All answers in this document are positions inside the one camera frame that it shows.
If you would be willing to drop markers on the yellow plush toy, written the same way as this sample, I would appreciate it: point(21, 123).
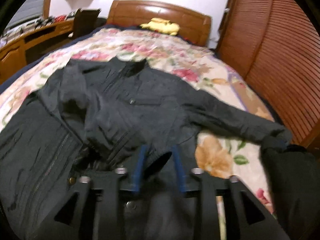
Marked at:
point(162, 26)

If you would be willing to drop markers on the black folded garment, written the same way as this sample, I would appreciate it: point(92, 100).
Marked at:
point(293, 174)

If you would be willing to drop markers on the wooden headboard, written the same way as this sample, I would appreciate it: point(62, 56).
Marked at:
point(194, 26)

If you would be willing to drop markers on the black jacket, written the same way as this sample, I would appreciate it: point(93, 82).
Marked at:
point(97, 115)

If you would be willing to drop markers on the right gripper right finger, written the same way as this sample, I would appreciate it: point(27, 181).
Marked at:
point(245, 216)

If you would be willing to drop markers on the wooden desk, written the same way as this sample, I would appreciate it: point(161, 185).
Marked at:
point(31, 46)

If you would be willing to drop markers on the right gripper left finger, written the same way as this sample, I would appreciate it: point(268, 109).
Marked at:
point(93, 208)

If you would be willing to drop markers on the grey window blind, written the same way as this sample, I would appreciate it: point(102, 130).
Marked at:
point(29, 10)

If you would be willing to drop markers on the wooden louvered wardrobe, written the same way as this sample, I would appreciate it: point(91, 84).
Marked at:
point(275, 48)

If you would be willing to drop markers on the floral bed blanket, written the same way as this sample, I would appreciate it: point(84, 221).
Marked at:
point(170, 54)

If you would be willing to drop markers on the dark wooden chair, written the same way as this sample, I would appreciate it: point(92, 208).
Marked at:
point(84, 21)

